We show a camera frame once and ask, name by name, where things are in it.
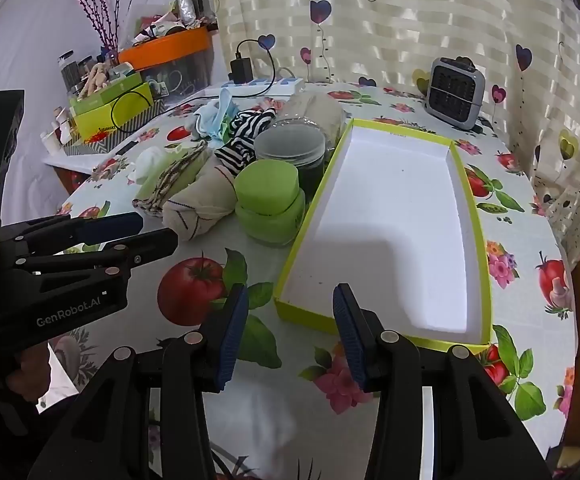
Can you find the lime green lidded jar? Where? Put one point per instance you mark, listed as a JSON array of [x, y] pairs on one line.
[[267, 185]]

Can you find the black white striped sock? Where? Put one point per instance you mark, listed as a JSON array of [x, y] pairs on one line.
[[252, 121], [235, 152]]

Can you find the small white bottle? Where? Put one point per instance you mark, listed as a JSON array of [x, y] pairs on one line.
[[50, 141], [62, 122]]

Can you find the purple decorative branches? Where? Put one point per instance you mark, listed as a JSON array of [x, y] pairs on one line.
[[101, 20]]

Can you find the pile of assorted packets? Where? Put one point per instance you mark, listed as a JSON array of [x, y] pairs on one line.
[[165, 22]]

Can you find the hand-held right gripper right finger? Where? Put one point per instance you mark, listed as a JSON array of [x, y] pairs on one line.
[[349, 345]]

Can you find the wooden doll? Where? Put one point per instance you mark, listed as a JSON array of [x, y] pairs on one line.
[[95, 77]]

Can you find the light green box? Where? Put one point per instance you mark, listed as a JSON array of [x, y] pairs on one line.
[[105, 90]]

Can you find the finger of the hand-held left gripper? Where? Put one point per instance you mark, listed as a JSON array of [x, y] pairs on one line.
[[115, 223], [155, 242]]

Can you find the heart print curtain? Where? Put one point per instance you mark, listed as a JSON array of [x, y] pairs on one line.
[[395, 20]]

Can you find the beige sock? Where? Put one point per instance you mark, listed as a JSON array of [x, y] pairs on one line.
[[195, 200]]

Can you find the fruit print tablecloth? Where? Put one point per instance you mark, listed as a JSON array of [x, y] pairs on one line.
[[520, 280]]

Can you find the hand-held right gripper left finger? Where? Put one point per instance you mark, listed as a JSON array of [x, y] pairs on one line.
[[231, 340]]

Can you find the small grey heater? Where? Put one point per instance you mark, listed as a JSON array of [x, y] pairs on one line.
[[452, 90]]

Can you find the silver foil roll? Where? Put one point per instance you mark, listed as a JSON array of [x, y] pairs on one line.
[[187, 5]]

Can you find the clear plastic jar dark contents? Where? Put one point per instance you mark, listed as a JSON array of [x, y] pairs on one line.
[[290, 145]]

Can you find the glass jar dark lid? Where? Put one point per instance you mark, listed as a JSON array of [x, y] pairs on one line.
[[67, 72], [85, 67]]

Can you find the plastic bag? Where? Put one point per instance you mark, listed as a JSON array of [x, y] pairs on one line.
[[222, 105]]

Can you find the zigzag patterned box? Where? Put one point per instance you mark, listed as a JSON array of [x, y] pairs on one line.
[[120, 132]]

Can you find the white box with lime rim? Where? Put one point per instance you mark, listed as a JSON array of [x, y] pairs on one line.
[[395, 220]]

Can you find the orange lidded storage bin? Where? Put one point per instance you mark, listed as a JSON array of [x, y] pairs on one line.
[[165, 47]]

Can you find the lime yellow box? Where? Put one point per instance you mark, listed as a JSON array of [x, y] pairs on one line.
[[100, 117]]

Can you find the clear jar with beige contents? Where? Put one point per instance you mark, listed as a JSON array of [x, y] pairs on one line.
[[315, 107]]

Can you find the white power strip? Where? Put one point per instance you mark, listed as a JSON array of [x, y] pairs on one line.
[[280, 85]]

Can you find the black charger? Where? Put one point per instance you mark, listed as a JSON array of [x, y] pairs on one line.
[[240, 70]]

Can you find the person's left hand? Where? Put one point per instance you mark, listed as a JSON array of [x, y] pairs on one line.
[[27, 372]]

